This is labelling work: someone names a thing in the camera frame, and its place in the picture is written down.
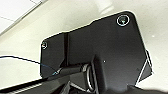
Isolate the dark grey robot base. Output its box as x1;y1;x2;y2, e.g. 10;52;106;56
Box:
39;11;155;94

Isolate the thin blue cable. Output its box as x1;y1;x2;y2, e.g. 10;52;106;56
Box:
0;55;60;74

